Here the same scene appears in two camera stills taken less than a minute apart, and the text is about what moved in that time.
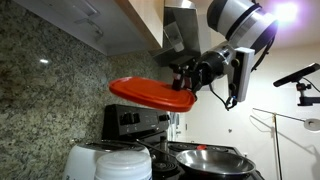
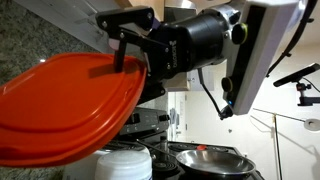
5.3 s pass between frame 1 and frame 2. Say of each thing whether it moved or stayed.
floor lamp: stayed
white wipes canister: stayed
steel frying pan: stayed
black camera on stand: stayed
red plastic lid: moved
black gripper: moved
